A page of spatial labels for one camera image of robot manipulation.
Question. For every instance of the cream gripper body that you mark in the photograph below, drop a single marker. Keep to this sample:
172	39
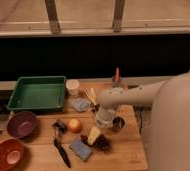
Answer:
93	135

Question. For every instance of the dark grape bunch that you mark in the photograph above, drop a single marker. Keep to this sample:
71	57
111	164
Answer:
101	143

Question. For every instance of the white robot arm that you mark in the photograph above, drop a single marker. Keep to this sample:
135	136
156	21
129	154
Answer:
169	141

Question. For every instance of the yellow onion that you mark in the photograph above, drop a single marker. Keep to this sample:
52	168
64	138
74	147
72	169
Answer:
74	125

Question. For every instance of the blue sponge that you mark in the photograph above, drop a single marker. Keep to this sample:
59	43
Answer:
80	149

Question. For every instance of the crumpled blue-white cloth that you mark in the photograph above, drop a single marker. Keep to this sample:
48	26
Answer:
80	104

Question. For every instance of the white paper cup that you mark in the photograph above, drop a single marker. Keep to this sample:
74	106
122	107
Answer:
72	86

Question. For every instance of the grey cup with orange tool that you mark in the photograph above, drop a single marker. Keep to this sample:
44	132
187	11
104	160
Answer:
116	79

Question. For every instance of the purple bowl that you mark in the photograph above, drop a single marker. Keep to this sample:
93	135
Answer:
22	124

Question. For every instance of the green plastic tray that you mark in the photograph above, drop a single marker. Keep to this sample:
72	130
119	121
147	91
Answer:
39	93

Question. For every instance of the orange bowl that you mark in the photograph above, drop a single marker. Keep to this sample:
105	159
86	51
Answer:
11	152

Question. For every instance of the wooden-bristle brush black handle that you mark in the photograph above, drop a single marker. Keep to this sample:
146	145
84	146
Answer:
92	97

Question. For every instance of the black-handled knife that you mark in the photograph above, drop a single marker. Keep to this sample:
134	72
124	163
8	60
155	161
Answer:
62	152

